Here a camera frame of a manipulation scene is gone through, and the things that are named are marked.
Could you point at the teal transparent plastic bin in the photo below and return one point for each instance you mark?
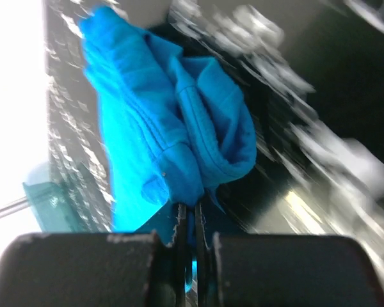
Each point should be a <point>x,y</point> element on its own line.
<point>52,205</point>

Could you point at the blue t shirt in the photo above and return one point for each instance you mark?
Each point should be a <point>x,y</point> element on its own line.
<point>175,127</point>

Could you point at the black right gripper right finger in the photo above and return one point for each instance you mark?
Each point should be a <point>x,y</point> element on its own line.
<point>283,270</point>

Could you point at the left aluminium frame post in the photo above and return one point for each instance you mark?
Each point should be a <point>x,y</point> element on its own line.
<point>14,207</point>

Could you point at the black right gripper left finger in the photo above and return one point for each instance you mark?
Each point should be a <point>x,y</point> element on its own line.
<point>97,269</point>

